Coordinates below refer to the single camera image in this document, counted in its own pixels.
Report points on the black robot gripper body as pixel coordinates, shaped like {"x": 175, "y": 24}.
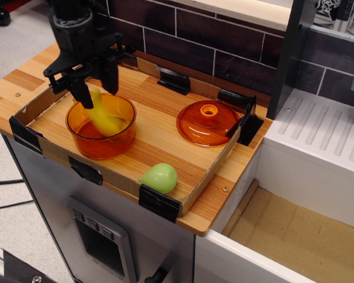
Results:
{"x": 78, "y": 27}

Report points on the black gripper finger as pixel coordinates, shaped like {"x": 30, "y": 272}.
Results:
{"x": 80, "y": 92}
{"x": 109, "y": 78}

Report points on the yellow toy banana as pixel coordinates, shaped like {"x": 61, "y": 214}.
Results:
{"x": 106, "y": 125}

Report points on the orange transparent plastic pot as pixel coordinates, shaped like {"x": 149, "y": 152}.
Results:
{"x": 87, "y": 138}

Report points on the orange transparent pot lid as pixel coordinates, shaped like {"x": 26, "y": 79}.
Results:
{"x": 206, "y": 123}

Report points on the cardboard fence with black tape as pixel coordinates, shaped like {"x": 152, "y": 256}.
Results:
{"x": 206, "y": 176}

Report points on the black caster wheel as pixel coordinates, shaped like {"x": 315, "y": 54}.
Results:
{"x": 5, "y": 17}

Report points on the green toy pear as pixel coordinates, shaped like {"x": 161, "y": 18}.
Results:
{"x": 162, "y": 178}

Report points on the grey toy oven front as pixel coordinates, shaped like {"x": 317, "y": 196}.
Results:
{"x": 102, "y": 236}

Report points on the white toy sink unit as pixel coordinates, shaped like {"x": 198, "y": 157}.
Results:
{"x": 291, "y": 217}

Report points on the dark grey vertical post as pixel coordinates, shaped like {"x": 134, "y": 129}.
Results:
{"x": 301, "y": 19}

